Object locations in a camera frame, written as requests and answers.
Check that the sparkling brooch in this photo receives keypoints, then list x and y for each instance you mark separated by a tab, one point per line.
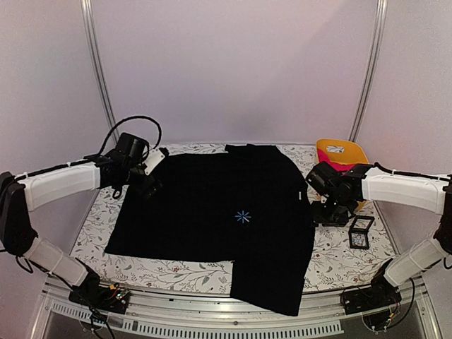
358	240

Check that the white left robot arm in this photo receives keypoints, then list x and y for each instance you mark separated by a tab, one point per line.
48	191

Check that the aluminium corner post right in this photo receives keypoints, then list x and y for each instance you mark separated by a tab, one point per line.
376	43

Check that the aluminium front rail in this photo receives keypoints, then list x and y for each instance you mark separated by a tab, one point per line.
153	314

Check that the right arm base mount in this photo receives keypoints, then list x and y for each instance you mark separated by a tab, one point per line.
378	294

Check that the aluminium corner post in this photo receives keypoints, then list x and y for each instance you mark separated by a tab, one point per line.
376	43
96	60

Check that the floral tablecloth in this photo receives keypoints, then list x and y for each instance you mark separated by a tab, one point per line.
334	265

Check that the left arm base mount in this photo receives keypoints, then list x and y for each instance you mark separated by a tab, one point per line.
91	293

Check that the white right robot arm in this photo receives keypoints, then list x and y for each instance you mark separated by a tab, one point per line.
405	191

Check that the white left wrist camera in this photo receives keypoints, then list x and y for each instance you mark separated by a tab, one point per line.
154	158

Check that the aluminium corner post left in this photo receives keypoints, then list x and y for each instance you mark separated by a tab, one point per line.
96	60

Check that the magenta cloth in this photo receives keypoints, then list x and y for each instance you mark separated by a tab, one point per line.
336	160

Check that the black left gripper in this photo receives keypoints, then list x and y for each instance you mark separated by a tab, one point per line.
144	186

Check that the black t-shirt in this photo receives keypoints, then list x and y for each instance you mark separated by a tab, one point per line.
247	205

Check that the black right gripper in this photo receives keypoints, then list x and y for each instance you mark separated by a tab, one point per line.
318	217

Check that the yellow plastic basket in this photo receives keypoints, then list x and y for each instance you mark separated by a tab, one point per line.
352	151

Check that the black brooch display box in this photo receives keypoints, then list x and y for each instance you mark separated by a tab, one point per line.
361	224

